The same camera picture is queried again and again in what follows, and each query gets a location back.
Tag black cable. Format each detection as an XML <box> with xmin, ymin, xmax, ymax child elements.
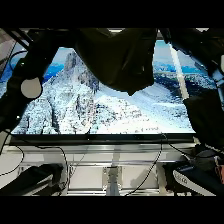
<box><xmin>0</xmin><ymin>130</ymin><xmax>70</xmax><ymax>194</ymax></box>
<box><xmin>125</xmin><ymin>133</ymin><xmax>165</xmax><ymax>197</ymax></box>

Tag black garment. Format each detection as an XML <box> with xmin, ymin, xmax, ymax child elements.
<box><xmin>73</xmin><ymin>28</ymin><xmax>159</xmax><ymax>97</ymax></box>
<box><xmin>182</xmin><ymin>89</ymin><xmax>224</xmax><ymax>152</ymax></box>

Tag silver frame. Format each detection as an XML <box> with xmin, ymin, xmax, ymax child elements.
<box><xmin>0</xmin><ymin>134</ymin><xmax>224</xmax><ymax>197</ymax></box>

